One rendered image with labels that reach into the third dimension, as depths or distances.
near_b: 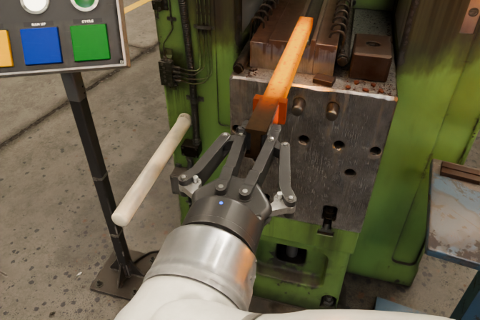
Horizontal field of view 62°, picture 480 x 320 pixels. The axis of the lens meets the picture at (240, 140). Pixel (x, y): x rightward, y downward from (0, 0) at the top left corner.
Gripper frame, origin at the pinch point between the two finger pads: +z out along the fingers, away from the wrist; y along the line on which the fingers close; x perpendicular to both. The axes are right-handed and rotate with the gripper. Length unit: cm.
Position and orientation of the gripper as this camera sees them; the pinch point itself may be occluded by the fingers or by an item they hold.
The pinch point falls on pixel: (263, 126)
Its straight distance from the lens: 52.5
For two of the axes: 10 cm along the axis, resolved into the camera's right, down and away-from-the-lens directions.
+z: 2.7, -6.0, 7.6
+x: 0.0, -7.9, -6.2
